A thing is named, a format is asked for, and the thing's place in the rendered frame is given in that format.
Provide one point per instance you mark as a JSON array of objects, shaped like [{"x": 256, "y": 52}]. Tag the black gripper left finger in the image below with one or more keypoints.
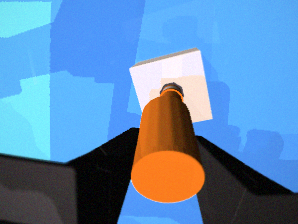
[{"x": 88, "y": 189}]

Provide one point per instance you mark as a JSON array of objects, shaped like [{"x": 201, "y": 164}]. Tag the white square block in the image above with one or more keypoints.
[{"x": 183, "y": 69}]

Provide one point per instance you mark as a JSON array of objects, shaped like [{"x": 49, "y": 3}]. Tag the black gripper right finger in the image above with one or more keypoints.
[{"x": 234, "y": 193}]

